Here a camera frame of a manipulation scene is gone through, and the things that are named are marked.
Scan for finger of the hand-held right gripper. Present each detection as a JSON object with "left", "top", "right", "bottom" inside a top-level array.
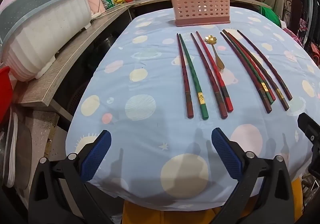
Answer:
[{"left": 297, "top": 112, "right": 320, "bottom": 145}]

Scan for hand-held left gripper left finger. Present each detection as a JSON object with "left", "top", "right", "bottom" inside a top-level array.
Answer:
[{"left": 28, "top": 130, "right": 118, "bottom": 224}]

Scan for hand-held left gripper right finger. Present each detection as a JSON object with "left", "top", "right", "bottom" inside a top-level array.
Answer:
[{"left": 211, "top": 127, "right": 295, "bottom": 224}]

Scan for bundle of chopsticks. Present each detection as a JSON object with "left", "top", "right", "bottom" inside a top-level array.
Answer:
[{"left": 224, "top": 29, "right": 290, "bottom": 111}]

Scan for dark brown chopstick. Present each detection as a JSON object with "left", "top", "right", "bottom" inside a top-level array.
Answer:
[{"left": 236, "top": 30, "right": 293, "bottom": 101}]

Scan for bright red chopstick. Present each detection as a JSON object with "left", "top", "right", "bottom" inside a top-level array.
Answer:
[
  {"left": 225, "top": 31, "right": 277, "bottom": 102},
  {"left": 195, "top": 31, "right": 234, "bottom": 112}
]

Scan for dark red chopstick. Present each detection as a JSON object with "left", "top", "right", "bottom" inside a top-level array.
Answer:
[
  {"left": 190, "top": 32, "right": 228, "bottom": 119},
  {"left": 219, "top": 32, "right": 272, "bottom": 114},
  {"left": 176, "top": 33, "right": 194, "bottom": 119}
]

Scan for green chopstick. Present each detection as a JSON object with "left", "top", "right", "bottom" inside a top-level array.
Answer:
[
  {"left": 222, "top": 29, "right": 274, "bottom": 105},
  {"left": 178, "top": 34, "right": 209, "bottom": 121}
]

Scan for gold flower spoon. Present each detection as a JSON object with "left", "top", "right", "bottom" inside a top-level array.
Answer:
[{"left": 205, "top": 36, "right": 225, "bottom": 71}]

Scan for pink perforated utensil basket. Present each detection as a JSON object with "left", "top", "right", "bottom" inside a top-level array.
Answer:
[{"left": 167, "top": 0, "right": 231, "bottom": 26}]

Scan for orange plastic stool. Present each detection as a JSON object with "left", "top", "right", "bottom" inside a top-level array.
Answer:
[{"left": 122, "top": 176, "right": 304, "bottom": 224}]

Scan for round grey pan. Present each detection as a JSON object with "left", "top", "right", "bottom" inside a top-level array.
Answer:
[{"left": 2, "top": 109, "right": 33, "bottom": 189}]

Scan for blue planet print tablecloth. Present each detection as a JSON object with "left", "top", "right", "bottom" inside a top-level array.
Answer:
[{"left": 65, "top": 5, "right": 320, "bottom": 211}]

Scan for pink floral cloth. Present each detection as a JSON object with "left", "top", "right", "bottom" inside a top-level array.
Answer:
[{"left": 297, "top": 17, "right": 313, "bottom": 46}]

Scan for red plastic basin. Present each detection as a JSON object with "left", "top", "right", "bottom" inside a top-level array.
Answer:
[{"left": 0, "top": 66, "right": 13, "bottom": 124}]

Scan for dark wooden chair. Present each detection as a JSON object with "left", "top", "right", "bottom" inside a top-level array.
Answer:
[{"left": 285, "top": 0, "right": 304, "bottom": 39}]

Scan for green plastic bag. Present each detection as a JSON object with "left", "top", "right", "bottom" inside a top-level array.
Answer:
[{"left": 259, "top": 5, "right": 280, "bottom": 23}]

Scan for white ribbed plastic tub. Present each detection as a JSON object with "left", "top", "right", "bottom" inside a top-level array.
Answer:
[{"left": 0, "top": 0, "right": 92, "bottom": 82}]

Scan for white power cable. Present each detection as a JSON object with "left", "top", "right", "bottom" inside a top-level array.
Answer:
[{"left": 91, "top": 4, "right": 135, "bottom": 20}]

